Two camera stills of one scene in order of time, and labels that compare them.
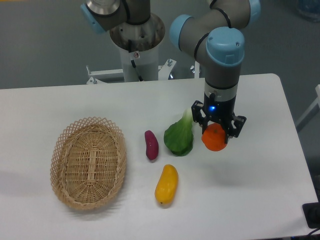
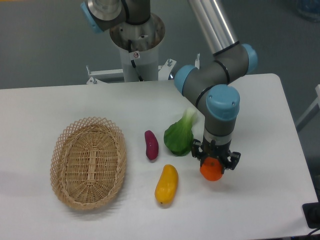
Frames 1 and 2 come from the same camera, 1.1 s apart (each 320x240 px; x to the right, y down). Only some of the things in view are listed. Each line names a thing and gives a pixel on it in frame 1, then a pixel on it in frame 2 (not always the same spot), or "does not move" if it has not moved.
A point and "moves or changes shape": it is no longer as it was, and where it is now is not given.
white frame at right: (311, 111) does not move
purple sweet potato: (152, 144) does not move
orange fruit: (213, 137) moves or changes shape
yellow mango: (167, 186) does not move
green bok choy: (179, 136) does not move
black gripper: (218, 106) to (212, 149)
